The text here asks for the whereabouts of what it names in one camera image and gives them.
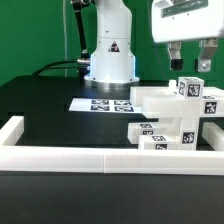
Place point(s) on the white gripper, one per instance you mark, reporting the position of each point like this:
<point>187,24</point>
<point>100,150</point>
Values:
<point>185,20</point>

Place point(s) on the white chair back piece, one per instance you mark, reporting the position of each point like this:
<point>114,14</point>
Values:
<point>163,102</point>

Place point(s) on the white chair seat piece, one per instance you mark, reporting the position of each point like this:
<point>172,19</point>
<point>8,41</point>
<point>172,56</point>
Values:
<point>182,133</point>

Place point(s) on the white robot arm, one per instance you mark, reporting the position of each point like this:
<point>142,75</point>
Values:
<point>112,64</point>

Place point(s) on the white marker sheet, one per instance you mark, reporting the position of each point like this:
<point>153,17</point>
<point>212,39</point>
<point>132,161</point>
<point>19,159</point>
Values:
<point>103,105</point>

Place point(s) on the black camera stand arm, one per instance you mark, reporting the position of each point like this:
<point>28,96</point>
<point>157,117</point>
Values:
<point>78,5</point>

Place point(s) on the white U-shaped fence frame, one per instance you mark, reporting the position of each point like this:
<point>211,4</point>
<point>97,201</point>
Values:
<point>87,160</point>

